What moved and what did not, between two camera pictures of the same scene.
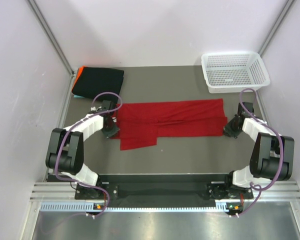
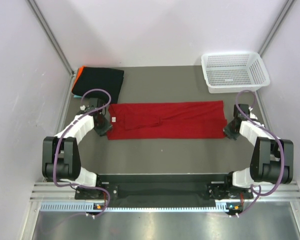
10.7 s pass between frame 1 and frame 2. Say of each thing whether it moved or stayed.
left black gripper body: moved
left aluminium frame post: stayed
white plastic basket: stayed
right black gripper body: stayed
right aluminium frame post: stayed
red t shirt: moved
